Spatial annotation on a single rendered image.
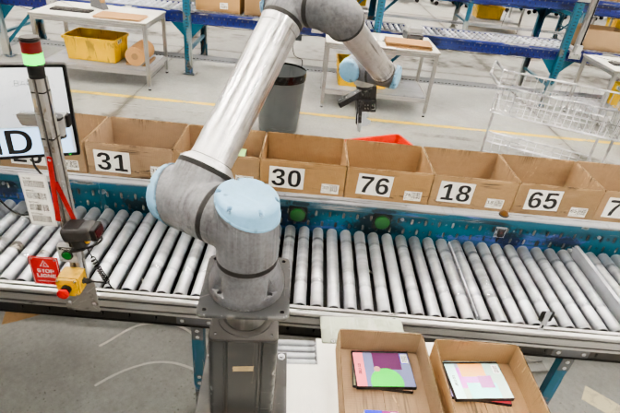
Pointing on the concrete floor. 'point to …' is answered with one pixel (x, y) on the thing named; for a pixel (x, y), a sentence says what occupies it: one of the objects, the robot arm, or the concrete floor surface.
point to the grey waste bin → (283, 100)
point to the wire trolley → (554, 115)
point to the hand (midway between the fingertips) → (357, 126)
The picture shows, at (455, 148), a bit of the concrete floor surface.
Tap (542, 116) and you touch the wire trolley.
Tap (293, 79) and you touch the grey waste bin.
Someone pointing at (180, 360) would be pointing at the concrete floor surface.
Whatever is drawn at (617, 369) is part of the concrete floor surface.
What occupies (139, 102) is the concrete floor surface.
